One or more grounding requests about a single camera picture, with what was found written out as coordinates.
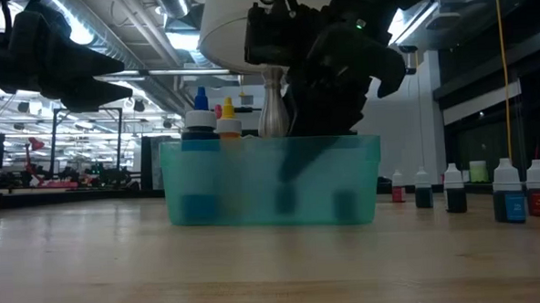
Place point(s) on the teal translucent plastic bin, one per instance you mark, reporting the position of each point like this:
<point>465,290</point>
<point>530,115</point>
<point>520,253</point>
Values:
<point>244,184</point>

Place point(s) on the dark grey partition panel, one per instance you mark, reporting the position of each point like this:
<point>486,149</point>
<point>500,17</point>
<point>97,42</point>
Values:
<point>154,165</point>

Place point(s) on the long linear ceiling light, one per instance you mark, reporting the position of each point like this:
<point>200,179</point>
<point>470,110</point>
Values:
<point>189,71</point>

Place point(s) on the large yellow food colouring bottle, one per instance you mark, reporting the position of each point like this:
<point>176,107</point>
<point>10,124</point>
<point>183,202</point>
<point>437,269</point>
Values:
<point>228,125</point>

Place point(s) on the red articulated device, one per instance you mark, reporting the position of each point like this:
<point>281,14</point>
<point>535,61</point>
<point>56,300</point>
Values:
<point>36,143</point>

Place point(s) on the small blue-label dye bottle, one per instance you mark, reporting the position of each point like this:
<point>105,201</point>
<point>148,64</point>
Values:
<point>507,205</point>

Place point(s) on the silver round ventilation duct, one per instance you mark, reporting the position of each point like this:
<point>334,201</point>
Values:
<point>174,2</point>

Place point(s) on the small pink dye bottle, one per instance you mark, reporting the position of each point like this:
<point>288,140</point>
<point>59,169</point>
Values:
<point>398,194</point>

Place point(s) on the black hanging spotlight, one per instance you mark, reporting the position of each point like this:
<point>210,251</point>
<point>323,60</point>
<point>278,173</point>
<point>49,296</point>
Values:
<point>167,124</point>
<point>23,106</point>
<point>138,105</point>

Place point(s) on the long grey ceiling duct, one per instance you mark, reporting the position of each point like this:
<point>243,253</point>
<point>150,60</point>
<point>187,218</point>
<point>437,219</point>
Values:
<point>123,34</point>

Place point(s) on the small green dye bottle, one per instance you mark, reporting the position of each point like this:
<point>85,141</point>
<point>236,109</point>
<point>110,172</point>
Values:
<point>423,197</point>

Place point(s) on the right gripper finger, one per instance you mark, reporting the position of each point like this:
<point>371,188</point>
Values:
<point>341,116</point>
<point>307,113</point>

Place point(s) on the small black dye bottle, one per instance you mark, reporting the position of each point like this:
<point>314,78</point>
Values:
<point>455,200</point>

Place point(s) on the light green cup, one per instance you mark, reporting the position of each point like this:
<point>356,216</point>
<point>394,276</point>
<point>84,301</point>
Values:
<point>478,172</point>

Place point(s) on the black bent tube stand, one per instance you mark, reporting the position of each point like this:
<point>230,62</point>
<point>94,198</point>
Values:
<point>248,109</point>

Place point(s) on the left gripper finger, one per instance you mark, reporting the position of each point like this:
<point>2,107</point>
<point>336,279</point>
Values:
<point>96,95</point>
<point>92,61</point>

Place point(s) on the small white cup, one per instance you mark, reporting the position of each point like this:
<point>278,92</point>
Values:
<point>466,177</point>

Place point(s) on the table lamp white shade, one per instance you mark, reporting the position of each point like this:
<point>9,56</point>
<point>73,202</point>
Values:
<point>221,35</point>

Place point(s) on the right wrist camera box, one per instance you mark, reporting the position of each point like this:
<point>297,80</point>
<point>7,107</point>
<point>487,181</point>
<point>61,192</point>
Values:
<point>269,37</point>

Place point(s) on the grey square wall box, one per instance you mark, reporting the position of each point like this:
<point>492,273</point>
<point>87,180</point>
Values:
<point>247,99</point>

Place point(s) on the large blue food colouring bottle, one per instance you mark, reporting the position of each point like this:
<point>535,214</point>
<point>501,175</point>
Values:
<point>200,120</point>

